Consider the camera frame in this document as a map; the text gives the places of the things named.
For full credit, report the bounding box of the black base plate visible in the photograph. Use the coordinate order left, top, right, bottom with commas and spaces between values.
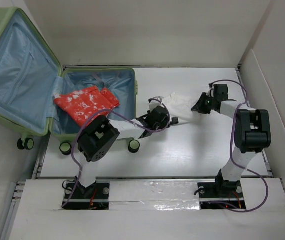
194, 179, 247, 210
62, 180, 110, 211

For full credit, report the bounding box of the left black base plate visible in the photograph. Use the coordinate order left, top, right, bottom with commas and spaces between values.
62, 180, 110, 211

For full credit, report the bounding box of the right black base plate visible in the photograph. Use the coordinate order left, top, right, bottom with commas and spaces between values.
194, 179, 247, 210

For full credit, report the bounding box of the purple cable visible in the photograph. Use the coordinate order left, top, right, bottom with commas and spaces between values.
208, 79, 270, 213
61, 97, 171, 208

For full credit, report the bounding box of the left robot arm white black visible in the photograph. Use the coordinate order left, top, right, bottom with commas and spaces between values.
71, 105, 179, 199

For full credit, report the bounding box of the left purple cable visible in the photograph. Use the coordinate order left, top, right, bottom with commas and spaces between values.
61, 97, 171, 208

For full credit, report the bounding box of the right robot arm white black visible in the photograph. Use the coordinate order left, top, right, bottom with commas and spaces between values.
191, 83, 272, 197

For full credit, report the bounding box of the red white patterned cloth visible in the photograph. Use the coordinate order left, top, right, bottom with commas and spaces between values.
53, 86, 120, 127

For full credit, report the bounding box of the silver tape strip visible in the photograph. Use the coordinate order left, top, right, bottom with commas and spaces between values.
108, 180, 200, 211

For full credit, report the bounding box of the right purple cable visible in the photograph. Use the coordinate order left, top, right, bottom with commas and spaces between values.
208, 79, 270, 213

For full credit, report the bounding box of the green suitcase with blue lining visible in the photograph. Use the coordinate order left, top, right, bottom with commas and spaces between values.
0, 7, 138, 150

